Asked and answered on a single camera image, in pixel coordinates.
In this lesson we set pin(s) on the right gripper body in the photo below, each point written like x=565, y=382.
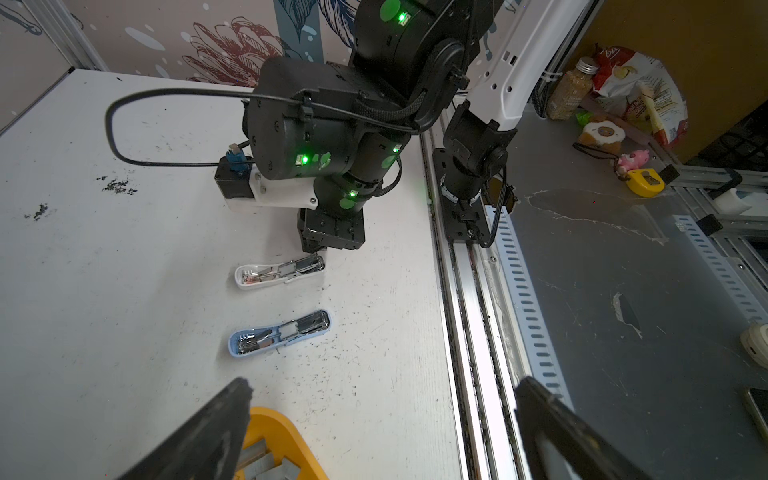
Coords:
x=318, y=230

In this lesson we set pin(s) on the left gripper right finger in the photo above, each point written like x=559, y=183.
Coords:
x=542, y=417

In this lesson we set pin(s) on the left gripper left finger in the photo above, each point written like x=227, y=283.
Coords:
x=208, y=445

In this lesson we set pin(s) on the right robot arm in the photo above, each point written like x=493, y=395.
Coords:
x=342, y=127

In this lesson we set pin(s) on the staple strip in tray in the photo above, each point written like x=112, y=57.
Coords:
x=257, y=462

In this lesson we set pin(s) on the yellow plastic tray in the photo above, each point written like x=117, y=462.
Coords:
x=283, y=440

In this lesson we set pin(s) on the yellow tape measure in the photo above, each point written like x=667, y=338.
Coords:
x=645, y=183

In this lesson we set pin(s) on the glass spice jar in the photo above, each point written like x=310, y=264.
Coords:
x=573, y=87

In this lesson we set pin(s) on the pink toy figure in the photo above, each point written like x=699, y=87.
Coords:
x=628, y=162

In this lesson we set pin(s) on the fried egg toy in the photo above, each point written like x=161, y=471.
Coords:
x=604, y=135

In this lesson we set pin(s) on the red snack bag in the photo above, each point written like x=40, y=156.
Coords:
x=639, y=89

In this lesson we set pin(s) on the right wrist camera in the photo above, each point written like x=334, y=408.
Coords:
x=246, y=190

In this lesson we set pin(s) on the aluminium mounting rail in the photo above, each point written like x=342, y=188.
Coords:
x=496, y=333

